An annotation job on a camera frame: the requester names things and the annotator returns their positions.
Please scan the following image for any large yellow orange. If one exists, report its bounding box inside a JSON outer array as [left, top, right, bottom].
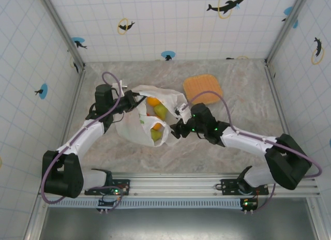
[[146, 97, 161, 108]]

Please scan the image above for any green pear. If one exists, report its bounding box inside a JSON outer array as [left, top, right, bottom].
[[150, 128, 164, 143], [153, 103, 169, 121]]

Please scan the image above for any white lemon print plastic bag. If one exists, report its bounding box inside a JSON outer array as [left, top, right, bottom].
[[115, 84, 188, 147]]

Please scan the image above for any woven straw basket tray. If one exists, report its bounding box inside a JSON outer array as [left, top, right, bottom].
[[183, 73, 224, 107]]

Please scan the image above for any black fish blue circle sticker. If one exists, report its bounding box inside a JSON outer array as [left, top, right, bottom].
[[160, 50, 176, 62], [71, 37, 88, 50], [34, 83, 49, 99], [281, 6, 299, 29]]

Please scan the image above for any grey metal panel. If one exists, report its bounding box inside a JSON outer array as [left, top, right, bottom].
[[38, 206, 319, 240]]

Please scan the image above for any right control board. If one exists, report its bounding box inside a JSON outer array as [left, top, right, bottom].
[[240, 197, 259, 215]]

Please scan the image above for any control board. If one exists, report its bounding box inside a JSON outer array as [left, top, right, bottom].
[[240, 197, 259, 215], [97, 194, 123, 214]]

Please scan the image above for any left control board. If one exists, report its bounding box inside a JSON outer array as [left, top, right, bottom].
[[97, 194, 123, 214]]

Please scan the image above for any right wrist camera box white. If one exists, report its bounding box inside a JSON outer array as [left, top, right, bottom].
[[175, 102, 191, 123]]

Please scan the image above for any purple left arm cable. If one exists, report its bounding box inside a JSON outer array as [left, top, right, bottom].
[[40, 71, 124, 212]]

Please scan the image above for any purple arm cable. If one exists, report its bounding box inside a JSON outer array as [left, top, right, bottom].
[[184, 91, 323, 213], [40, 71, 124, 212]]

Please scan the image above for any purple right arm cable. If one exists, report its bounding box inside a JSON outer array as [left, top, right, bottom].
[[184, 91, 323, 213]]

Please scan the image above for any aluminium side rail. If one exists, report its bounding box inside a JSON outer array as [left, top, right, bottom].
[[62, 68, 86, 137], [264, 59, 304, 176]]

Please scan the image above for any aluminium mounting rail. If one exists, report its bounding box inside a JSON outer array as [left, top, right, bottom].
[[38, 173, 322, 199]]

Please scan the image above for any white slotted cable duct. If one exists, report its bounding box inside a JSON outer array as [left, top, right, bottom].
[[48, 198, 246, 208]]

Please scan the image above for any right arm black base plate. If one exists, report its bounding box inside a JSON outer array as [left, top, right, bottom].
[[215, 177, 269, 196]]

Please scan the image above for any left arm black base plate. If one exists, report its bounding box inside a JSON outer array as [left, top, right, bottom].
[[84, 178, 131, 196]]

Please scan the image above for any aluminium frame post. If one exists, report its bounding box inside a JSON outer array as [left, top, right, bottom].
[[265, 0, 311, 65], [36, 0, 86, 70]]

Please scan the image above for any large dolphin yellow ring sticker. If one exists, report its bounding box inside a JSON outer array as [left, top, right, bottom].
[[206, 0, 246, 20]]

